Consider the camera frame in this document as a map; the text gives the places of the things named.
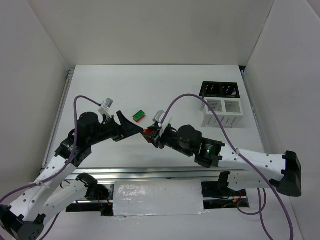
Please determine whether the long red lego plate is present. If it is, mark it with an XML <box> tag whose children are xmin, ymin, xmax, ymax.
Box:
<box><xmin>133</xmin><ymin>115</ymin><xmax>145</xmax><ymax>123</ymax></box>

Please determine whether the red curved lego brick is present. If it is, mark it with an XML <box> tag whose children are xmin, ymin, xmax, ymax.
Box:
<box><xmin>141</xmin><ymin>128</ymin><xmax>154</xmax><ymax>142</ymax></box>

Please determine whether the long green lego brick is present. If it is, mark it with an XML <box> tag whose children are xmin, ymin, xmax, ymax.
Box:
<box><xmin>132</xmin><ymin>110</ymin><xmax>146</xmax><ymax>117</ymax></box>

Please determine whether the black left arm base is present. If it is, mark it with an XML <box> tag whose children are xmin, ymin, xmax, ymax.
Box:
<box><xmin>65</xmin><ymin>184</ymin><xmax>115</xmax><ymax>217</ymax></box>

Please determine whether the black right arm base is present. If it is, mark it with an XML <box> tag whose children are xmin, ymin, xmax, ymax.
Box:
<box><xmin>201</xmin><ymin>171</ymin><xmax>249</xmax><ymax>210</ymax></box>

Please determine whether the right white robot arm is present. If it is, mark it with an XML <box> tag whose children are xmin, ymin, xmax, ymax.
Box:
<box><xmin>143</xmin><ymin>124</ymin><xmax>302</xmax><ymax>197</ymax></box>

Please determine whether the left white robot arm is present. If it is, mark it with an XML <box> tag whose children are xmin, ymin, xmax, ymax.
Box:
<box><xmin>0</xmin><ymin>111</ymin><xmax>143</xmax><ymax>240</ymax></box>

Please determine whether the white two-slot container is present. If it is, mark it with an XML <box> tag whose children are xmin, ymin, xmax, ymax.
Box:
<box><xmin>201</xmin><ymin>97</ymin><xmax>244</xmax><ymax>128</ymax></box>

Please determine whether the white foil cover panel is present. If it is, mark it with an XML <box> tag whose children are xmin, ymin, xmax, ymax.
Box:
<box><xmin>113</xmin><ymin>180</ymin><xmax>205</xmax><ymax>217</ymax></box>

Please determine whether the black two-slot container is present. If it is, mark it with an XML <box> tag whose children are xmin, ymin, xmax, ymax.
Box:
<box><xmin>199</xmin><ymin>81</ymin><xmax>240</xmax><ymax>99</ymax></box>

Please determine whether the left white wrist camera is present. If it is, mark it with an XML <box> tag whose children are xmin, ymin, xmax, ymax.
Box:
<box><xmin>98</xmin><ymin>98</ymin><xmax>114</xmax><ymax>118</ymax></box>

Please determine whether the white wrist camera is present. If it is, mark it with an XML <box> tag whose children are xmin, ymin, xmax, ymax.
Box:
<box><xmin>152</xmin><ymin>110</ymin><xmax>172</xmax><ymax>126</ymax></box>
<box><xmin>98</xmin><ymin>98</ymin><xmax>114</xmax><ymax>118</ymax></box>

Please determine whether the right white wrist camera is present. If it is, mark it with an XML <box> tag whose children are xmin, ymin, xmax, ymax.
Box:
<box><xmin>152</xmin><ymin>110</ymin><xmax>172</xmax><ymax>126</ymax></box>

